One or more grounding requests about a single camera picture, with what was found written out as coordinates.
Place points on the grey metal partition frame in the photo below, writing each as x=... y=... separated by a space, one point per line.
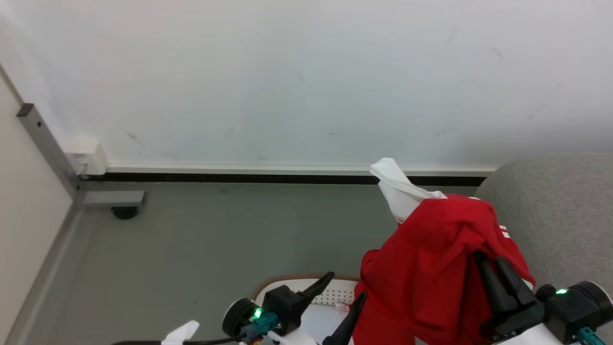
x=48 y=143

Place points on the black caster wheel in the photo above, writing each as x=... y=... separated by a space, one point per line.
x=125 y=212

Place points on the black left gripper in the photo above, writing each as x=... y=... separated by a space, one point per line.
x=283 y=306

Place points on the white and black baseboard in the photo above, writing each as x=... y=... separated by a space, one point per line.
x=287 y=173

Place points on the white wall socket box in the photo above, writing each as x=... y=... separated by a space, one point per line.
x=88 y=156

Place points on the white partition panel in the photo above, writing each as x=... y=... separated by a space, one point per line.
x=24 y=191

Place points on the grey fabric sofa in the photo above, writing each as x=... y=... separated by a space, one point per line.
x=565 y=215

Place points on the red garment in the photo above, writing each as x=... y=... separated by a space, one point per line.
x=431 y=268

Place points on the white laundry basket brown rim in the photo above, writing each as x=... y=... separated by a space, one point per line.
x=333 y=296

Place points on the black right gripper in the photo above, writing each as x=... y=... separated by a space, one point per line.
x=515 y=321

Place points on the white garment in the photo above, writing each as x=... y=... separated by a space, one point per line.
x=395 y=189

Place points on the white cloth scrap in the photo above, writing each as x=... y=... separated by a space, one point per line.
x=181 y=333

